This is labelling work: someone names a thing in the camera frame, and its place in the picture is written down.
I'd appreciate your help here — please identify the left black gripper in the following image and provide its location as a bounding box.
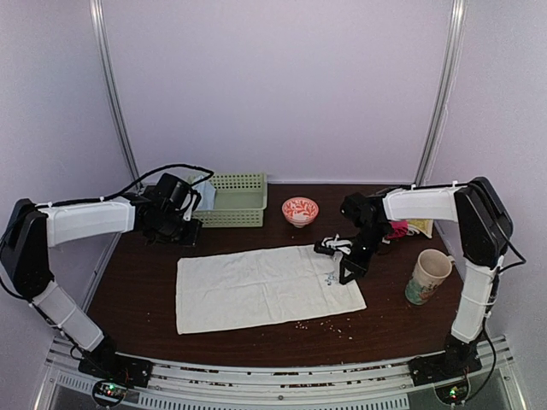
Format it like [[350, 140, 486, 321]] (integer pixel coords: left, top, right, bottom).
[[150, 210, 203, 246]]

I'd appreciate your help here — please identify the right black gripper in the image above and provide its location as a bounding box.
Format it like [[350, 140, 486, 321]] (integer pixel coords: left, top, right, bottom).
[[340, 222, 391, 284]]

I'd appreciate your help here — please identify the light blue towel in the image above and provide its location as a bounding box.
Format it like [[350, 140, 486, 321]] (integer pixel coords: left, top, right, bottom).
[[189, 175, 216, 211]]

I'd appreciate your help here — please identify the white towel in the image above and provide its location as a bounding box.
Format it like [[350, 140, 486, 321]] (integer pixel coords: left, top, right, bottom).
[[175, 245, 367, 335]]

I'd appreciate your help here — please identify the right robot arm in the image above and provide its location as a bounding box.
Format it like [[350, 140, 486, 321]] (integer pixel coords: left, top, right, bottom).
[[339, 177, 513, 378]]

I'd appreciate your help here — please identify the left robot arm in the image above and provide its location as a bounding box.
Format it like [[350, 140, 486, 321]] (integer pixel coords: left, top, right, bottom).
[[1, 173, 202, 379]]

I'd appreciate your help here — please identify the pink towel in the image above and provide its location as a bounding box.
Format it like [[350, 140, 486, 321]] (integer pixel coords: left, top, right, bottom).
[[385, 220, 409, 241]]

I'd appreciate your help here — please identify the green plastic basket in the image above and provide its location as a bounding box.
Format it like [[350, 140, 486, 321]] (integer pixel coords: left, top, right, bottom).
[[192, 173, 268, 228]]

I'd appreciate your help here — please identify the cream floral mug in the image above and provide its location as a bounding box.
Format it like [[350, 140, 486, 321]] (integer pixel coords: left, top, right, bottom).
[[404, 249, 455, 306]]

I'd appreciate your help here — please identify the red patterned white bowl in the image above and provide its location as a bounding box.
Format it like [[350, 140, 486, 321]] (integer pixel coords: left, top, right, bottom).
[[281, 196, 320, 228]]

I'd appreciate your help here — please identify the yellow patterned cloth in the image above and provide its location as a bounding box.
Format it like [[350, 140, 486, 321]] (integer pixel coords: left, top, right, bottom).
[[406, 219, 433, 239]]

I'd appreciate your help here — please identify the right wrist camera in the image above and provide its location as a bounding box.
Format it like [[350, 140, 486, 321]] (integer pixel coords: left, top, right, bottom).
[[314, 234, 353, 256]]

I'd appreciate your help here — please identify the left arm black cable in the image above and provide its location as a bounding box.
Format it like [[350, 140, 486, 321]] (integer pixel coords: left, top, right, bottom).
[[102, 161, 215, 202]]

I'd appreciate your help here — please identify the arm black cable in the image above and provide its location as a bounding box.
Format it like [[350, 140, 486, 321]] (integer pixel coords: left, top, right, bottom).
[[486, 200, 527, 274], [102, 161, 215, 202]]

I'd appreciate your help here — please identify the front aluminium rail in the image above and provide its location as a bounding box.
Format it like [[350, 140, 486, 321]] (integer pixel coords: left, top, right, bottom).
[[42, 335, 514, 410]]

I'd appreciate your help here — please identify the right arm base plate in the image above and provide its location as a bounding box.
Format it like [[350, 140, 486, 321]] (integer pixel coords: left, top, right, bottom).
[[408, 353, 482, 386]]

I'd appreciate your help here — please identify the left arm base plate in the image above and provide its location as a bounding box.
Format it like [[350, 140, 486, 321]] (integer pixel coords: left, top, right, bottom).
[[78, 354, 153, 388]]

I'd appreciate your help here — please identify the right aluminium frame post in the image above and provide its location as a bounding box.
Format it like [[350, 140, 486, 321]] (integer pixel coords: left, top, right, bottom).
[[415, 0, 468, 186]]

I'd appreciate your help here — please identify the aluminium frame post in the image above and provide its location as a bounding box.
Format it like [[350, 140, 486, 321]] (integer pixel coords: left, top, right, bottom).
[[89, 0, 139, 179], [415, 0, 468, 186]]

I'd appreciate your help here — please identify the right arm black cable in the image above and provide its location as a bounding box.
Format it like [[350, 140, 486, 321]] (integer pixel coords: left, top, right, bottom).
[[486, 200, 527, 274]]

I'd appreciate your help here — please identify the left aluminium frame post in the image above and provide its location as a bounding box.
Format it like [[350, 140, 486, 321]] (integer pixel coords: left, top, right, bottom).
[[89, 0, 139, 179]]

